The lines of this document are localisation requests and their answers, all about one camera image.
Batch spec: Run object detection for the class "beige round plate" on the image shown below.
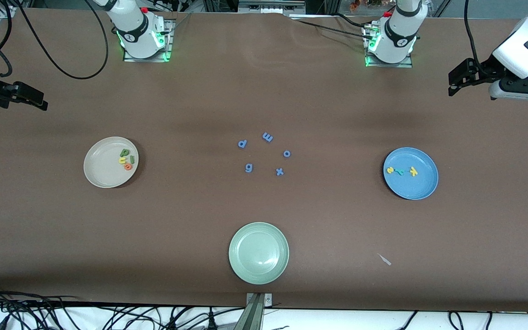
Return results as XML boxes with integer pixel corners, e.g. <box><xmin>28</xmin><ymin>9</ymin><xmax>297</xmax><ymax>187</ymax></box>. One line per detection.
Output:
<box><xmin>83</xmin><ymin>136</ymin><xmax>139</xmax><ymax>189</ymax></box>

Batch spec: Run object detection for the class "blue round plate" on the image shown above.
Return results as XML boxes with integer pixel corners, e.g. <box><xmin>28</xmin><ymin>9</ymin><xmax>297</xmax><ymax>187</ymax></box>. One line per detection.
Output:
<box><xmin>383</xmin><ymin>147</ymin><xmax>439</xmax><ymax>201</ymax></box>

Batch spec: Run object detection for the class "small orange object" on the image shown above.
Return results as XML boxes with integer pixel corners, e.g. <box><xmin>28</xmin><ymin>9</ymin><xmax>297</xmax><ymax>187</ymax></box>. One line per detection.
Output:
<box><xmin>349</xmin><ymin>0</ymin><xmax>384</xmax><ymax>11</ymax></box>

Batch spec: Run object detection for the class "brown table mat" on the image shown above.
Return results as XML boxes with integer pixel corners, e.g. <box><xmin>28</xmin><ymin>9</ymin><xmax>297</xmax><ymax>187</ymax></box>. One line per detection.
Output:
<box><xmin>0</xmin><ymin>7</ymin><xmax>528</xmax><ymax>313</ymax></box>

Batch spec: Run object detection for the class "green round plate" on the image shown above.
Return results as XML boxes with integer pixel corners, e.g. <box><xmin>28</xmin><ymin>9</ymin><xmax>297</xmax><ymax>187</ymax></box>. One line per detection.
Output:
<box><xmin>228</xmin><ymin>222</ymin><xmax>290</xmax><ymax>285</ymax></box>

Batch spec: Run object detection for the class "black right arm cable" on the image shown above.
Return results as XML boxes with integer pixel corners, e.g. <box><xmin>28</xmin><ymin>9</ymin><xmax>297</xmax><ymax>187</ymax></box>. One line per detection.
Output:
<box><xmin>0</xmin><ymin>0</ymin><xmax>109</xmax><ymax>80</ymax></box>

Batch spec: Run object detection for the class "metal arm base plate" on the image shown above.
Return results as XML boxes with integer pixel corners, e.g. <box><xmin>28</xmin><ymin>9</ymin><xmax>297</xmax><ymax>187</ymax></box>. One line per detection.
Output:
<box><xmin>123</xmin><ymin>19</ymin><xmax>173</xmax><ymax>63</ymax></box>
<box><xmin>364</xmin><ymin>23</ymin><xmax>414</xmax><ymax>69</ymax></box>

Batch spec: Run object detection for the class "black power cable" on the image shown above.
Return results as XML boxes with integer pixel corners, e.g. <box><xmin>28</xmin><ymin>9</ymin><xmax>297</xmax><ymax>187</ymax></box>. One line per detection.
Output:
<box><xmin>289</xmin><ymin>13</ymin><xmax>377</xmax><ymax>42</ymax></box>

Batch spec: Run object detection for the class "black cable tangle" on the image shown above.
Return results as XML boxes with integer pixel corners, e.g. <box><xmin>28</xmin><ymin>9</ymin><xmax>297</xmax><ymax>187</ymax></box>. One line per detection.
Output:
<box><xmin>0</xmin><ymin>282</ymin><xmax>246</xmax><ymax>330</ymax></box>

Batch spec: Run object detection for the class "aluminium frame bar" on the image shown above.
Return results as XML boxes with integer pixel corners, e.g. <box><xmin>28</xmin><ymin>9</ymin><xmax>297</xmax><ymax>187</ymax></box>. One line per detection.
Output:
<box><xmin>239</xmin><ymin>0</ymin><xmax>306</xmax><ymax>13</ymax></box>

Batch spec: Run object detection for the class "aluminium profile post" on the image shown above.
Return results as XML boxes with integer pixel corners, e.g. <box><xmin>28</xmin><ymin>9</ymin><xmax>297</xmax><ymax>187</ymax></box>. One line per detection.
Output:
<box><xmin>245</xmin><ymin>293</ymin><xmax>273</xmax><ymax>330</ymax></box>

